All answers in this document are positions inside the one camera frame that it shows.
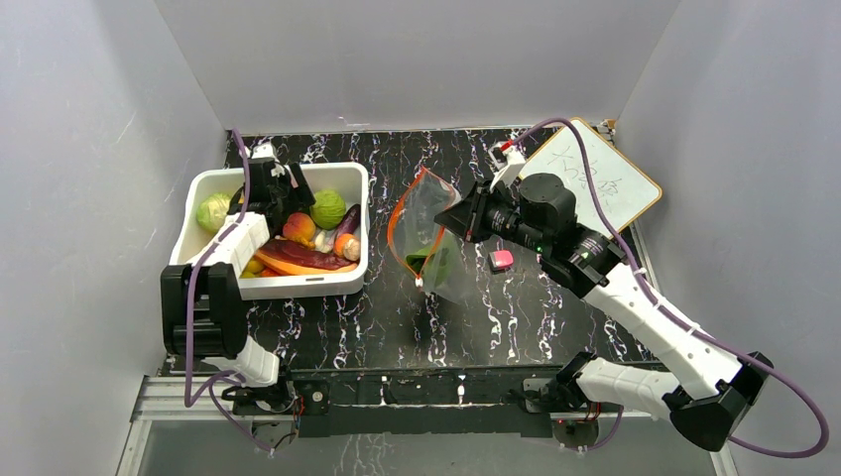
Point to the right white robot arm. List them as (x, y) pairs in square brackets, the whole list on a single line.
[(703, 391)]

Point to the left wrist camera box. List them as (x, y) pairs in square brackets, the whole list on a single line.
[(263, 152)]

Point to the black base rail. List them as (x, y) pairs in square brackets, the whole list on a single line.
[(441, 400)]

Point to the small pink eraser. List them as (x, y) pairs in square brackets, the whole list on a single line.
[(500, 261)]

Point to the clear zip top bag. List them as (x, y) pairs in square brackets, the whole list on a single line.
[(411, 227)]

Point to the pale green cabbage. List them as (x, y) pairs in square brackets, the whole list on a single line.
[(211, 213)]

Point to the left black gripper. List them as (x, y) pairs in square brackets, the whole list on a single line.
[(300, 194)]

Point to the green cabbage head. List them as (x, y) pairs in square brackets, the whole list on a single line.
[(328, 209)]

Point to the white plastic bin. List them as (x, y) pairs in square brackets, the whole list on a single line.
[(350, 179)]

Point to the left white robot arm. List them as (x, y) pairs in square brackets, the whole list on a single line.
[(202, 310)]

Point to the purple eggplant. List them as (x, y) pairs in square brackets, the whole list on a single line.
[(348, 224)]

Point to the small whiteboard yellow frame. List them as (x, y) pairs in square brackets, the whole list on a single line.
[(623, 191)]

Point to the green leafy vegetable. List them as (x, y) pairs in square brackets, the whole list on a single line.
[(433, 268)]

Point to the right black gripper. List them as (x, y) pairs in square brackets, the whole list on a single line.
[(473, 214)]

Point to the peach fruit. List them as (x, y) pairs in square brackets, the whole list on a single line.
[(300, 229)]

